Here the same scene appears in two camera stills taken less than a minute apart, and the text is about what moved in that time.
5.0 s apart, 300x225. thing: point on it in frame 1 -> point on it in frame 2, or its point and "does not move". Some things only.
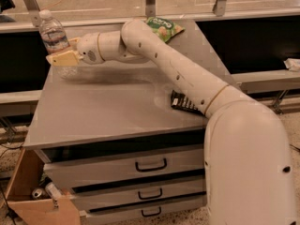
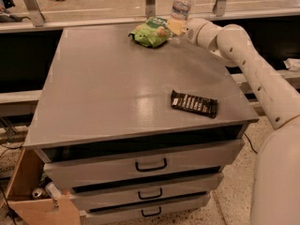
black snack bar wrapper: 180,100 does not move
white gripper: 88,51 -> 191,30
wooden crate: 27,177 does not move
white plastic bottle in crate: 52,190 does not move
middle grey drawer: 141,192 does not move
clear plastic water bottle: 55,39 -> 181,10
